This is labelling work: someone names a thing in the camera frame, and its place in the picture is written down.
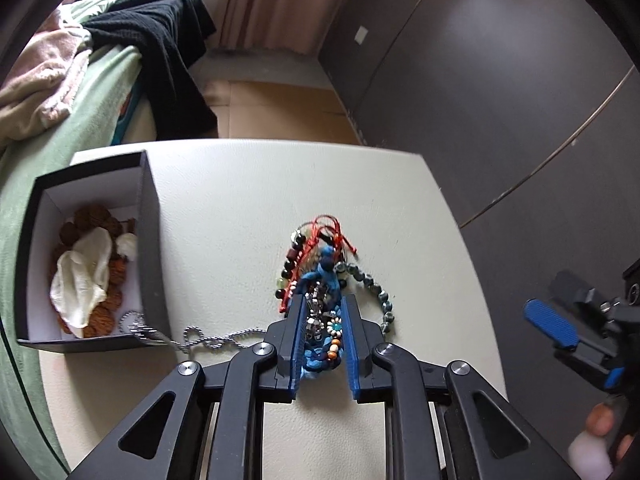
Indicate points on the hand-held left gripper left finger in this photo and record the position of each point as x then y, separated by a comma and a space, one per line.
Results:
298, 340

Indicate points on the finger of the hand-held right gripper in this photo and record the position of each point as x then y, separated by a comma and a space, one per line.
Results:
570, 286
550, 324

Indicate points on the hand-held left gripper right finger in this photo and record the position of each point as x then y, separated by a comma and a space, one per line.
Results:
351, 345

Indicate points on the black jewelry box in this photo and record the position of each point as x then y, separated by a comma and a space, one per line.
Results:
152, 260

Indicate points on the person's right hand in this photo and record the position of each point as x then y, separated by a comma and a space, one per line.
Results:
601, 417

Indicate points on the white fluffy tassel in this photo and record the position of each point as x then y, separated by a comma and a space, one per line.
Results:
127, 246

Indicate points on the cardboard floor covering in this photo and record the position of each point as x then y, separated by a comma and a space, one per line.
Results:
280, 110

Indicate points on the mattress with colourful print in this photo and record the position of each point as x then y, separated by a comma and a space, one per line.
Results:
137, 120

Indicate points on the green bedsheet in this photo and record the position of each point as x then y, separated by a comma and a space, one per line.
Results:
75, 125

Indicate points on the black knit blanket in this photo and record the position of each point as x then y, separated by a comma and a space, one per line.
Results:
160, 35

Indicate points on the pink curtain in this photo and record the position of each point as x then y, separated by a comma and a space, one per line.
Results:
280, 5

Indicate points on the pink fleece blanket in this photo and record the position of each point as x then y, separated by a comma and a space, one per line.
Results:
35, 90

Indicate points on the light green quilt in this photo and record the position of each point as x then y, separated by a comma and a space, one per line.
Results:
100, 2

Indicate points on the white wall switch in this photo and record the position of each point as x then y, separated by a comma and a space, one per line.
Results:
361, 35

